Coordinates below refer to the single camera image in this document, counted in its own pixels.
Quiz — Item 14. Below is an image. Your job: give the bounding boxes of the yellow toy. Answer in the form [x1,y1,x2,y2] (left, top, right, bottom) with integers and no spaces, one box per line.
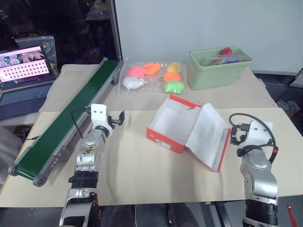
[167,61,183,73]

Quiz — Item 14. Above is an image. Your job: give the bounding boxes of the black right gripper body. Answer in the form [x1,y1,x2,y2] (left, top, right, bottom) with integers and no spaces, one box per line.
[234,124,249,146]

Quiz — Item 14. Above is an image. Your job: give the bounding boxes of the clear plastic toy bag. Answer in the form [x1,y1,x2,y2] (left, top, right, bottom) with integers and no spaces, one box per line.
[117,57,189,96]

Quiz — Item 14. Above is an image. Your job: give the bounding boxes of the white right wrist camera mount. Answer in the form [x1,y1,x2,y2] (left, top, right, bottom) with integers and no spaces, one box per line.
[243,120,274,149]

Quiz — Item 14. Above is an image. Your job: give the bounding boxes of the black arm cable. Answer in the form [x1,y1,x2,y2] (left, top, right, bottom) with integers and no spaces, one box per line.
[228,113,279,164]
[71,107,92,140]

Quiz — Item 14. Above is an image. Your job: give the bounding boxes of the green star toy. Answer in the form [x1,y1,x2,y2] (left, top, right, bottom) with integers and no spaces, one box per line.
[163,80,185,94]

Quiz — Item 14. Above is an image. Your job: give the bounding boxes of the silver metal post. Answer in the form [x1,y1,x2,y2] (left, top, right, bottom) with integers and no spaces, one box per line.
[109,0,123,64]

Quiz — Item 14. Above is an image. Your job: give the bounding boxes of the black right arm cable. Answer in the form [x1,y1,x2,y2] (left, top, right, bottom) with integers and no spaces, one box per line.
[228,113,279,164]

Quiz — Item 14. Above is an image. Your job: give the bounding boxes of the white round toy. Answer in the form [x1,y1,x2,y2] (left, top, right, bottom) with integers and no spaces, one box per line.
[122,76,145,90]

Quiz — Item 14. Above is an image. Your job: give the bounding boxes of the light green plastic bin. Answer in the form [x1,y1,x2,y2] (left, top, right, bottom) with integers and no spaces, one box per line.
[188,45,254,91]

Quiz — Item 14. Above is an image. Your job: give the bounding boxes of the orange round toy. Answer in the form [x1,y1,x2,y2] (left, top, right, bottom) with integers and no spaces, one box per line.
[162,72,182,82]

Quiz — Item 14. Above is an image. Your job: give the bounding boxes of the grey red device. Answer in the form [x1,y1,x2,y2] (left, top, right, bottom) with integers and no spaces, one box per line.
[276,98,299,117]

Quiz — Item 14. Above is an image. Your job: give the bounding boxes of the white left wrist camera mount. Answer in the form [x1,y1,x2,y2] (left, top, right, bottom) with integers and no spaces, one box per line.
[90,103,115,138]

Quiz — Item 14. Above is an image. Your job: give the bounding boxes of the orange white shoebox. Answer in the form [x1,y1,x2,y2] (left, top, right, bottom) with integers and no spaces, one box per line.
[145,94,232,173]

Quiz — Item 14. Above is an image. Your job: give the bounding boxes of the beige board mat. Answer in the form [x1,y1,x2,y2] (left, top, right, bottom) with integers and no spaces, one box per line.
[0,107,303,209]

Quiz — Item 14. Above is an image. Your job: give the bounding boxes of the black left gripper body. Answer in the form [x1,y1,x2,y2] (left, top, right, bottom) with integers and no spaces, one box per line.
[107,115,121,130]

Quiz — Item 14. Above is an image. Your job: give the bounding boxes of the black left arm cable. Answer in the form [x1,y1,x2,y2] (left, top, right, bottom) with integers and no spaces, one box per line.
[71,107,92,140]

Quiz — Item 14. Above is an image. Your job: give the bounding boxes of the pink fish toy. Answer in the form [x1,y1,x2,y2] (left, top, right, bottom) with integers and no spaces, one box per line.
[128,66,145,78]

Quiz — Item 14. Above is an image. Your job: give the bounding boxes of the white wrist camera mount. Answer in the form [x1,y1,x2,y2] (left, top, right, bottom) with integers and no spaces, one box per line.
[90,103,115,138]
[243,120,274,149]

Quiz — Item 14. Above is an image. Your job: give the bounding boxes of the orange fish toy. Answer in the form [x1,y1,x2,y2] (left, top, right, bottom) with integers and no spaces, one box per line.
[142,61,162,76]

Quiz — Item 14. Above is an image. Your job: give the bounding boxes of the open laptop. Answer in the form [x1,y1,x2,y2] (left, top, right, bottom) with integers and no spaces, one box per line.
[0,44,59,121]

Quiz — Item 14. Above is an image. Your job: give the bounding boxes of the green conveyor belt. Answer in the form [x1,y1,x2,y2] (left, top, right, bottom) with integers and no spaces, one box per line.
[8,57,125,188]

